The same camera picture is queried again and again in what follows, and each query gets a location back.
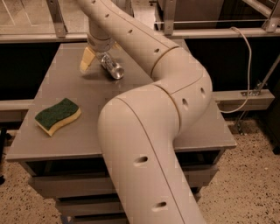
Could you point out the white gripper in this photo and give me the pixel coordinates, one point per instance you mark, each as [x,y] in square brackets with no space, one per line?
[101,45]

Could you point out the silver redbull can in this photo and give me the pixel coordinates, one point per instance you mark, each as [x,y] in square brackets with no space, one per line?
[108,63]

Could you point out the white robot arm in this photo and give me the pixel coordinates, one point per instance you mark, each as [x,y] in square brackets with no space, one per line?
[136,129]

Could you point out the green yellow sponge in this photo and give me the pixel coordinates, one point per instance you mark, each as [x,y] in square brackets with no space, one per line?
[57,116]

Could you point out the top grey drawer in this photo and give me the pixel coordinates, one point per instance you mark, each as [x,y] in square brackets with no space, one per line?
[90,184]

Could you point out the grey drawer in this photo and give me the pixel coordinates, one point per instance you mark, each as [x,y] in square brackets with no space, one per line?
[105,203]
[90,184]
[111,218]

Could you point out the middle grey drawer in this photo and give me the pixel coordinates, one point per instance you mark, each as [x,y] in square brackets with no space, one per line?
[105,203]

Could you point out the bottom grey drawer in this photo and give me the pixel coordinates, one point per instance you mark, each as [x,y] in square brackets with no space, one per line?
[111,218]

